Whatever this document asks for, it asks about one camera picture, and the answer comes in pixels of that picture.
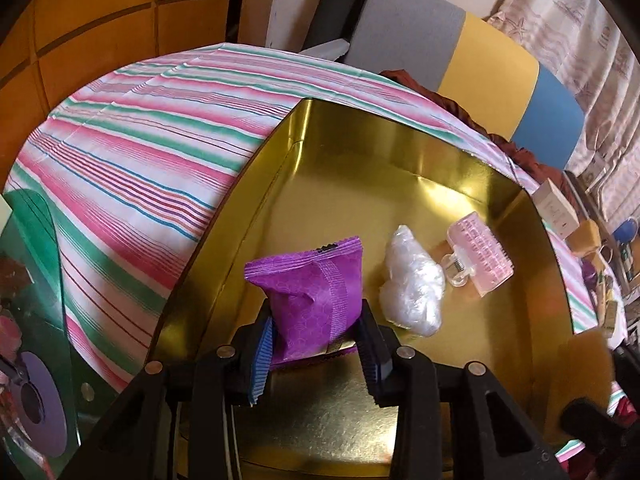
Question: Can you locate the beige patterned curtain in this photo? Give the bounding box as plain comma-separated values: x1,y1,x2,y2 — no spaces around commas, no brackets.
487,0,640,221

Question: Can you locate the pink hair roller clip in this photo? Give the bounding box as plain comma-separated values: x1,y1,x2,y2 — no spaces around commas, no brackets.
440,212,516,297

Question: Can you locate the striped pink green tablecloth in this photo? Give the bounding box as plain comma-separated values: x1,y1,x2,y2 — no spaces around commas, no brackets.
5,42,626,461

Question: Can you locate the blue plastic container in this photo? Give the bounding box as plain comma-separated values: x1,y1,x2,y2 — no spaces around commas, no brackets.
612,217,639,246

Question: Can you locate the green printed tin lid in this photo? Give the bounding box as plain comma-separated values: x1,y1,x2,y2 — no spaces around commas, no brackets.
0,187,132,480

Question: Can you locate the white cardboard box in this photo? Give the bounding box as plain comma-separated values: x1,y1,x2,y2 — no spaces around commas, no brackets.
532,177,581,241

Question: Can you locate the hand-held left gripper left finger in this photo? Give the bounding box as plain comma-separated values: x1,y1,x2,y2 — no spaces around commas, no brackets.
60,304,277,480

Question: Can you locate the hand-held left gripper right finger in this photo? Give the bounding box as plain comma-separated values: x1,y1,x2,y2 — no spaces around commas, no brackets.
357,299,571,480

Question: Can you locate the orange wooden wardrobe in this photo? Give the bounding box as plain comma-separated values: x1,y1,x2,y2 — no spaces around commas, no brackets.
0,0,281,181

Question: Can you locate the gold metal tin box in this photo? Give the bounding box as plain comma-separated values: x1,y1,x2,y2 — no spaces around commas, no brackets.
147,97,576,480

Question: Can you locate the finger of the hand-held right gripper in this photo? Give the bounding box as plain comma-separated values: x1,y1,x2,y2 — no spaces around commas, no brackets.
559,396,628,443

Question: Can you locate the maroon cloth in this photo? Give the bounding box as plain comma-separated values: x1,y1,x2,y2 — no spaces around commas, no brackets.
378,69,551,181

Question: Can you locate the crumpled white plastic wrap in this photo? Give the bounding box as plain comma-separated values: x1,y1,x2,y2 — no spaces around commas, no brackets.
378,224,446,333

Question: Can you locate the grey yellow blue chair back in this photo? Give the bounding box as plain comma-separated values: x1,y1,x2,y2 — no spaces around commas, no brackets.
345,0,586,168

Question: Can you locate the purple snack packet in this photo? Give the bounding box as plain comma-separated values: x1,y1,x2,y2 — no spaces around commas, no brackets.
244,235,364,365

